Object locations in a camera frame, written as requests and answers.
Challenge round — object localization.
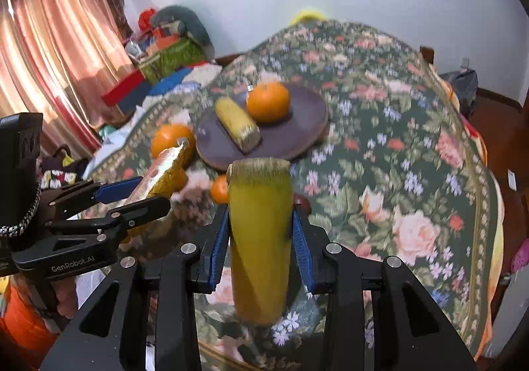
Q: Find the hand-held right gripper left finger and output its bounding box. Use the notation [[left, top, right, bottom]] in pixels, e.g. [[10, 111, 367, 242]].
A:
[[39, 204, 230, 371]]

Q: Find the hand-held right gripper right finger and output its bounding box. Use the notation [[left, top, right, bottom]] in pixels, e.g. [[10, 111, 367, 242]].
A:
[[291, 206, 480, 371]]

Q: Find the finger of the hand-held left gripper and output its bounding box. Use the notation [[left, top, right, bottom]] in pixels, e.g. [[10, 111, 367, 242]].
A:
[[12, 195, 172, 278], [41, 176, 143, 215]]

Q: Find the peeled pomelo segment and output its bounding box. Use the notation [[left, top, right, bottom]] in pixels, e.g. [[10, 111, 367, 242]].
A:
[[124, 143, 197, 212]]

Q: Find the yellow banana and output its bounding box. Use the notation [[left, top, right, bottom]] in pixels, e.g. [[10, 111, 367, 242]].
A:
[[214, 97, 262, 153], [226, 157, 293, 326]]

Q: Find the small mandarin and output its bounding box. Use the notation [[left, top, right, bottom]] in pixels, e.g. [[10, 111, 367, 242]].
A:
[[210, 175, 230, 204]]

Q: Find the large orange with sticker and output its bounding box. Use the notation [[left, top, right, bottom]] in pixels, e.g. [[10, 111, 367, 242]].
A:
[[151, 124, 196, 167]]

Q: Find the dark purple round plate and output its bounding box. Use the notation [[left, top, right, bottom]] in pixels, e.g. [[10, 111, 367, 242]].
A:
[[195, 84, 330, 171]]

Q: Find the person's left forearm orange sleeve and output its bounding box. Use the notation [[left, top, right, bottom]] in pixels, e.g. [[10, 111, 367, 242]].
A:
[[0, 284, 59, 355]]

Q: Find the person's left hand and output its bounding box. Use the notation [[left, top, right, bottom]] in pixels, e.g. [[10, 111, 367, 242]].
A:
[[54, 276, 80, 316]]

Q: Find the patterned dark cloth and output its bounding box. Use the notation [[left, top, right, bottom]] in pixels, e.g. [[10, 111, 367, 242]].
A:
[[39, 146, 100, 190]]

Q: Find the red box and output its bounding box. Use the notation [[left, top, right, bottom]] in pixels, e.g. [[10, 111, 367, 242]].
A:
[[101, 69, 149, 107]]

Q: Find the pink curtain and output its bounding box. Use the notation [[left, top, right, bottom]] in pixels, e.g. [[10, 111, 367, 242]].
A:
[[0, 0, 135, 149]]

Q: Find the green box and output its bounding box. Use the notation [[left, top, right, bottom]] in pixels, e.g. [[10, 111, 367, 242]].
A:
[[138, 38, 207, 83]]

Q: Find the orange box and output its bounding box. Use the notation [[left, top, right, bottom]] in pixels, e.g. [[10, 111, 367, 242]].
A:
[[144, 34, 183, 55]]

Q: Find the red fluffy item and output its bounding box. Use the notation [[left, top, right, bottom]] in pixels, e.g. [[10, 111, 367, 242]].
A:
[[138, 9, 157, 31]]

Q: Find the grey pillow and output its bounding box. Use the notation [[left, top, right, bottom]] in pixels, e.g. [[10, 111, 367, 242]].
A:
[[151, 5, 216, 58]]

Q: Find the pink cloth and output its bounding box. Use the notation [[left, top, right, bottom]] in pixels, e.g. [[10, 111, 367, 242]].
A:
[[510, 239, 529, 273]]

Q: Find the dark bag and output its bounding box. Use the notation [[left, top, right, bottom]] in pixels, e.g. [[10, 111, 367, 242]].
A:
[[439, 69, 478, 116]]

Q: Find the yellow fluffy item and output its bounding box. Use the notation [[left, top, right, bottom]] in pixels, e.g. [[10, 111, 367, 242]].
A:
[[291, 10, 327, 25]]

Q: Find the black and white braided cord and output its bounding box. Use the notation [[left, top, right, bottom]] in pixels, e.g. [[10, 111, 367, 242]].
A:
[[0, 183, 42, 237]]

